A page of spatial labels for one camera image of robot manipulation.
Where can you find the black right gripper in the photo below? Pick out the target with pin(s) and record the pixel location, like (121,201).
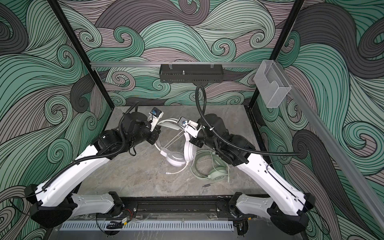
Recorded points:
(199,140)

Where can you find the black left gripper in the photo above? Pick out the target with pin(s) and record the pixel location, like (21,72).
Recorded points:
(155,134)

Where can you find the white over-ear headphones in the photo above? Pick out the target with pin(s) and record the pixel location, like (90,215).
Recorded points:
(179,151)

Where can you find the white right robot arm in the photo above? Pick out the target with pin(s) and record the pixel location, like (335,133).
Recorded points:
(285,205)

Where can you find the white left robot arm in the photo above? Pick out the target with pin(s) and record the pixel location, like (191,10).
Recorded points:
(54,201)

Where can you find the green over-ear headphones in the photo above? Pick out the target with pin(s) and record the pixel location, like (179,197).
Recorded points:
(220,169)

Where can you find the black perforated metal tray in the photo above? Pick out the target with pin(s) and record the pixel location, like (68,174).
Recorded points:
(198,74)

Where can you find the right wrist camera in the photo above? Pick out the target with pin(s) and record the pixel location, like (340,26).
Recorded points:
(190,127)

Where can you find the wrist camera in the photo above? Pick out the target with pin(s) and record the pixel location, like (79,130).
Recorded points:
(190,127)
(154,117)

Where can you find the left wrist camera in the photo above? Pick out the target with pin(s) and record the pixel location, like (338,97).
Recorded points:
(154,117)

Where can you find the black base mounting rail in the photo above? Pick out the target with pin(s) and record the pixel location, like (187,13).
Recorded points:
(180,205)

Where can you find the clear plastic wall holder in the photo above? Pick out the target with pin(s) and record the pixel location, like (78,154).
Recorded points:
(272,82)

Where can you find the white slotted cable duct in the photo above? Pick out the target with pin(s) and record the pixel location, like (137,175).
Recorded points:
(152,226)

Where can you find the black corner frame post right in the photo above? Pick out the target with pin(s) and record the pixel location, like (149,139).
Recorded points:
(287,26)

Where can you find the black corner frame post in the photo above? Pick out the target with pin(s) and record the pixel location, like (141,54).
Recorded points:
(56,8)
(287,26)

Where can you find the black corner frame post left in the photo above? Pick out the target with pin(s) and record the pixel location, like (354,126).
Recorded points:
(56,8)

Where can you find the aluminium rail right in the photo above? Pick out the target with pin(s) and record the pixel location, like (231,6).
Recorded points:
(365,191)

